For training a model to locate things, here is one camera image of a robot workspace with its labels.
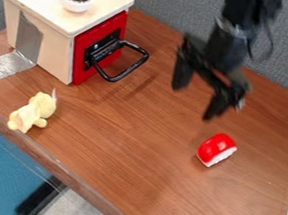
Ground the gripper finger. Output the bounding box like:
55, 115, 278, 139
169, 37, 203, 94
200, 82, 242, 125

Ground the drawer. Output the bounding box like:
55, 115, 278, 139
65, 3, 157, 96

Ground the red and white toy sushi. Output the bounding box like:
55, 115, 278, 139
193, 129, 240, 172

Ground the yellow plush animal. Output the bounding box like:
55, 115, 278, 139
4, 82, 61, 138

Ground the cabinet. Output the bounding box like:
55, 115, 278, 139
0, 0, 137, 93

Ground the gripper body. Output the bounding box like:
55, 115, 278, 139
174, 17, 262, 110

